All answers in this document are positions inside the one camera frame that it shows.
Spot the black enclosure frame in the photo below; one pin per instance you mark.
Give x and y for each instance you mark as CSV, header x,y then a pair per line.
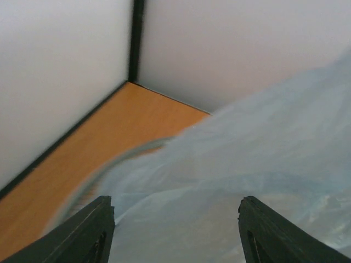
x,y
59,61

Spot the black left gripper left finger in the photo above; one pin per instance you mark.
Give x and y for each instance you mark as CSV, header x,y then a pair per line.
x,y
84,237

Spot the translucent blue plastic bag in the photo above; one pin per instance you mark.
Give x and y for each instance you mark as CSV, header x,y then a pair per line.
x,y
288,146

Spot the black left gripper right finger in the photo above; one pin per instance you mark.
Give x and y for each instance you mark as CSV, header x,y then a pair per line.
x,y
266,236

